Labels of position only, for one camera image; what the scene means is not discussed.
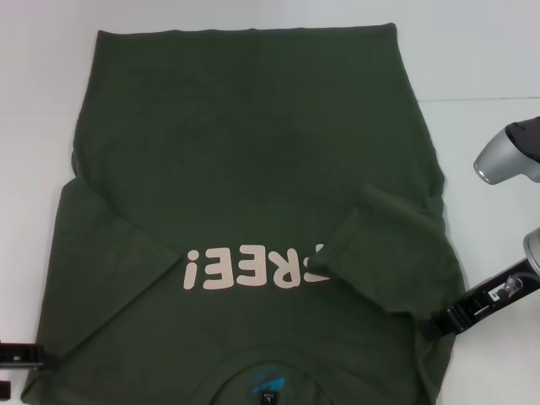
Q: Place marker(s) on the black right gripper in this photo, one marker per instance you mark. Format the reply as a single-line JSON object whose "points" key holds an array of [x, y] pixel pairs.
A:
{"points": [[493, 295]]}

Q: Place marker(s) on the dark green FREE! t-shirt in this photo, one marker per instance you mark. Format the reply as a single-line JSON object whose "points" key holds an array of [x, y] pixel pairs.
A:
{"points": [[253, 147]]}

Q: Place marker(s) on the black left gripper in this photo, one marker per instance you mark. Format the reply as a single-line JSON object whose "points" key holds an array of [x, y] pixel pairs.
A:
{"points": [[21, 355]]}

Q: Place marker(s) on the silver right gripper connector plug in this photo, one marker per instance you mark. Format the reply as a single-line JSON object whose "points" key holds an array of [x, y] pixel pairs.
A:
{"points": [[511, 284]]}

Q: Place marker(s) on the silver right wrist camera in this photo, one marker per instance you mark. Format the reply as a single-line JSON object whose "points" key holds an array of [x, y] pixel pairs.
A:
{"points": [[506, 156]]}

